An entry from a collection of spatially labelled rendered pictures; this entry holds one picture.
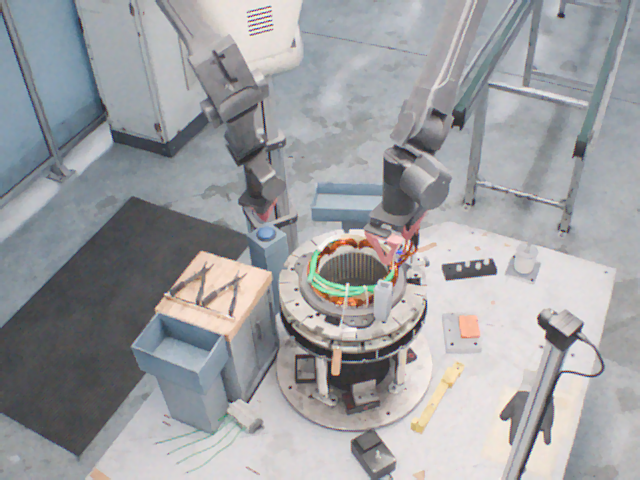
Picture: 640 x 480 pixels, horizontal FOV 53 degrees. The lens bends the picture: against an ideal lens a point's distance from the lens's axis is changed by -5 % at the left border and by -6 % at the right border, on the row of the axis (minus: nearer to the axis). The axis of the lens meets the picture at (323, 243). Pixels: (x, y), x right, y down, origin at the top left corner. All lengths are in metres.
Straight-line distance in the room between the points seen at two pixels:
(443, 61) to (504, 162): 2.61
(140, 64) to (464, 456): 2.60
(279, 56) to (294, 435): 0.87
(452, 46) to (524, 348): 0.92
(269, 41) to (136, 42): 1.99
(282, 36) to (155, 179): 2.22
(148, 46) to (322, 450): 2.40
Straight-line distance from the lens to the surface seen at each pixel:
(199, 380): 1.41
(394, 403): 1.63
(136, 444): 1.67
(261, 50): 1.56
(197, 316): 1.49
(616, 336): 2.96
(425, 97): 1.10
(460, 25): 1.13
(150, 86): 3.59
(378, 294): 1.34
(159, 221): 3.39
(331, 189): 1.79
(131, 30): 3.48
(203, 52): 1.06
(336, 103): 4.12
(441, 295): 1.88
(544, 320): 1.05
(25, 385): 2.92
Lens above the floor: 2.16
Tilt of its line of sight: 43 degrees down
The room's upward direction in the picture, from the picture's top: 3 degrees counter-clockwise
